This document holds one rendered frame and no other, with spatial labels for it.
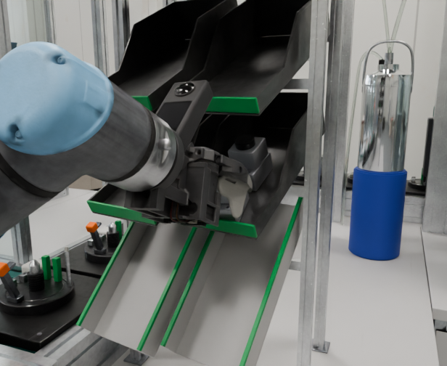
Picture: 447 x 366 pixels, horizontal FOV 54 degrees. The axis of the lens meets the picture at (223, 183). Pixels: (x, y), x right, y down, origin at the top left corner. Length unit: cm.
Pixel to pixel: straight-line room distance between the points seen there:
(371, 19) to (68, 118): 355
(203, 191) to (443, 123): 131
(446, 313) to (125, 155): 99
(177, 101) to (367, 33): 334
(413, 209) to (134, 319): 133
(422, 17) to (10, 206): 343
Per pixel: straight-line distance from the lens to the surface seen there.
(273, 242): 72
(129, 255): 79
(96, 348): 87
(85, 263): 110
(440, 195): 173
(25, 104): 30
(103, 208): 69
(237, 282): 71
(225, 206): 59
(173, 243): 77
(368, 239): 141
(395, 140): 136
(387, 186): 137
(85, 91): 31
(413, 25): 364
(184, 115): 47
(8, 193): 35
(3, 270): 88
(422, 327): 111
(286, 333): 101
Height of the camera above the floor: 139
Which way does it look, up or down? 13 degrees down
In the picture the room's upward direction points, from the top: straight up
